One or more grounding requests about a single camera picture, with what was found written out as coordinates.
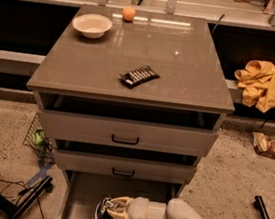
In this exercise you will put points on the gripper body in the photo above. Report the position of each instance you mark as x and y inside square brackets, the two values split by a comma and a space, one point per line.
[137, 210]

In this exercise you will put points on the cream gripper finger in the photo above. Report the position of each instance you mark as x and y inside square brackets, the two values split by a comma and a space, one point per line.
[117, 207]

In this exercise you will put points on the middle grey drawer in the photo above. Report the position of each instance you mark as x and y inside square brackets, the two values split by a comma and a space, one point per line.
[123, 166]

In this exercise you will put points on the grey drawer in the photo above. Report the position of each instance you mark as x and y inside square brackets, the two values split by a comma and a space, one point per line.
[87, 190]
[123, 166]
[125, 133]

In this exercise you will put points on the bottom grey drawer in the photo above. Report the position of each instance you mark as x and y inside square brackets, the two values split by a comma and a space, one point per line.
[87, 190]

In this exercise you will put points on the top grey drawer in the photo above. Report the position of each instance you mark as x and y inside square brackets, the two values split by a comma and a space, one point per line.
[125, 133]

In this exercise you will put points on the grey drawer cabinet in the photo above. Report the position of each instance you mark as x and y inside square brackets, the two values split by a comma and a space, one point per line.
[82, 76]

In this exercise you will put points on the brown snack bag on floor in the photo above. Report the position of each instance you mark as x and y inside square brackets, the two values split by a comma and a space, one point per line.
[263, 145]

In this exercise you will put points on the blue tape on floor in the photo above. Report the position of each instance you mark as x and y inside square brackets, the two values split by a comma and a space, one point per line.
[43, 167]

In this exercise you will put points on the green item in basket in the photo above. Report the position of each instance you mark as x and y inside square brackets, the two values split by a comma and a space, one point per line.
[39, 139]

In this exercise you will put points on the black candy bar wrapper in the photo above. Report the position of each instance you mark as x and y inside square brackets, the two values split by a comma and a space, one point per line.
[139, 76]

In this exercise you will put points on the black stand leg left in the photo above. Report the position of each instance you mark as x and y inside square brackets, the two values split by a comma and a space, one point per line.
[15, 206]

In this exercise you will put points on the yellow crumpled cloth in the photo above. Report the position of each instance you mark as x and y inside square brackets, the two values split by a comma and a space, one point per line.
[257, 80]

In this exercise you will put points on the white paper bowl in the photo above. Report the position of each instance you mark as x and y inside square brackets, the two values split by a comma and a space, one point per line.
[92, 25]

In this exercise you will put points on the orange fruit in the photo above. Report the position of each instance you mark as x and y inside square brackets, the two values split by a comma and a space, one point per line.
[128, 13]

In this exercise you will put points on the wire basket on floor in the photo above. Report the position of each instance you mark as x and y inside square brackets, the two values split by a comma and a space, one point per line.
[28, 141]

